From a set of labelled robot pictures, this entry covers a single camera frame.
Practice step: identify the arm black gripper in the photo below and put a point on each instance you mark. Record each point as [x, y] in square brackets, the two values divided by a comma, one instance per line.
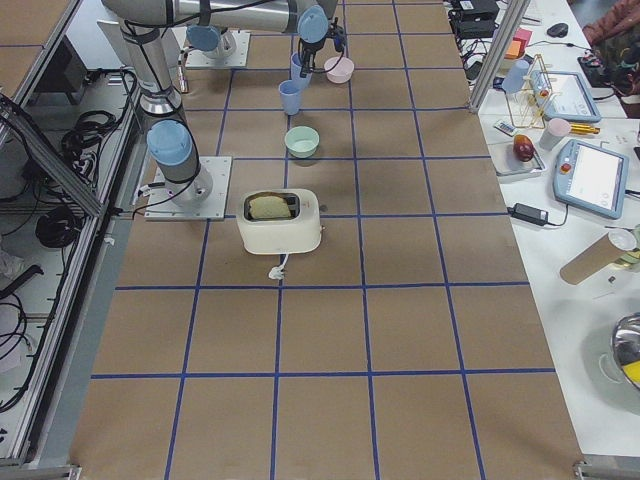
[306, 50]

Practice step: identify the light blue cup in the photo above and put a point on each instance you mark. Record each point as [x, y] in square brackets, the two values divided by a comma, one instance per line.
[300, 79]
[290, 96]

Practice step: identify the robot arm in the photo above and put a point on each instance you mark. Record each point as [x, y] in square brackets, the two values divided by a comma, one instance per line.
[312, 21]
[154, 56]

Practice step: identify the pink bowl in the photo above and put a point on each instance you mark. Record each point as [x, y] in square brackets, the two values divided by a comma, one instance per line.
[339, 69]

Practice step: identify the light blue cup on table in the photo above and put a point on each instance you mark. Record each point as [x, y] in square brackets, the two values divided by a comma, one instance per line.
[290, 96]

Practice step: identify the mint green bowl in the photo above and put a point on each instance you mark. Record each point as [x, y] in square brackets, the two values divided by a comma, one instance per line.
[302, 141]

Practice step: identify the bread slice in toaster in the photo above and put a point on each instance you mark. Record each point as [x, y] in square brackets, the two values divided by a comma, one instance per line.
[269, 207]

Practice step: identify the cream white toaster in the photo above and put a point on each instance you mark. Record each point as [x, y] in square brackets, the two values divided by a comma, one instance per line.
[301, 233]

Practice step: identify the blue cup on rack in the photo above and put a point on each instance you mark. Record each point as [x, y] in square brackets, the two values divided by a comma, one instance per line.
[515, 77]

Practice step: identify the orange pink sticky notes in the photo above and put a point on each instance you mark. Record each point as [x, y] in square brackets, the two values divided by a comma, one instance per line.
[519, 42]

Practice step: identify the toaster white power plug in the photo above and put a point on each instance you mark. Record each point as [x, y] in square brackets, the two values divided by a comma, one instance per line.
[279, 272]

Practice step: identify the white tray scale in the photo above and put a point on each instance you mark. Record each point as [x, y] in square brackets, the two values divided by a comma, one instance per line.
[508, 167]

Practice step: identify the red yellow mango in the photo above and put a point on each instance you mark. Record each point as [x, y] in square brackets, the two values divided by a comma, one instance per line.
[523, 148]

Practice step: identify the black computer mouse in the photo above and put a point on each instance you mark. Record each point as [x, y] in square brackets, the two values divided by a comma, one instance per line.
[558, 30]

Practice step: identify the teach pendant far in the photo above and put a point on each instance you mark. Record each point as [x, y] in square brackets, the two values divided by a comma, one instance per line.
[564, 95]

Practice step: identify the teach pendant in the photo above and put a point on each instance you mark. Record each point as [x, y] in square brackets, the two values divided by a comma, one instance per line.
[591, 178]
[564, 95]

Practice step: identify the black power adapter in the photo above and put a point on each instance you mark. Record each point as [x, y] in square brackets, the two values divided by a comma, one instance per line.
[528, 214]

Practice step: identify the teach pendant near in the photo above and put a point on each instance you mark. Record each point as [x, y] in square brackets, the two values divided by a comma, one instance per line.
[591, 178]

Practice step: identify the cardboard tube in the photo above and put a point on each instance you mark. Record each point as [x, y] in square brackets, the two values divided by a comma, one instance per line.
[598, 255]

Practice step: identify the steel bowl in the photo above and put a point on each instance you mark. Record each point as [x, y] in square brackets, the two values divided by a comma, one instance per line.
[625, 348]

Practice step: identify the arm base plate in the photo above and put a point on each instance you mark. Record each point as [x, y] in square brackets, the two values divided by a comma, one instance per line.
[215, 195]
[231, 52]

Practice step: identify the aluminium frame post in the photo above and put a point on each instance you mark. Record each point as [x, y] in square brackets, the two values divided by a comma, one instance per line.
[510, 22]

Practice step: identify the gold wire rack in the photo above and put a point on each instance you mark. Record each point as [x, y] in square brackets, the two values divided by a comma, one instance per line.
[527, 107]

